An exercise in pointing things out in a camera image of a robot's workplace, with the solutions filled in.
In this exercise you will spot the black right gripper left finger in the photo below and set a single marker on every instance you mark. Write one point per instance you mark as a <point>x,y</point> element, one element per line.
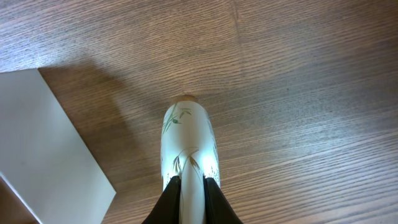
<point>166,210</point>

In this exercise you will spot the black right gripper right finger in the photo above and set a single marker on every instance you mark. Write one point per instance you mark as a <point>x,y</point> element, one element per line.
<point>217,208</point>

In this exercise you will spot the white bamboo print tube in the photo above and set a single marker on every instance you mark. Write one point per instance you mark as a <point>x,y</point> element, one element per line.
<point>188,150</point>

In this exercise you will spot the white cardboard box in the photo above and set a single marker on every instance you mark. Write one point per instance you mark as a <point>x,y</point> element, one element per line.
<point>43,158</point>

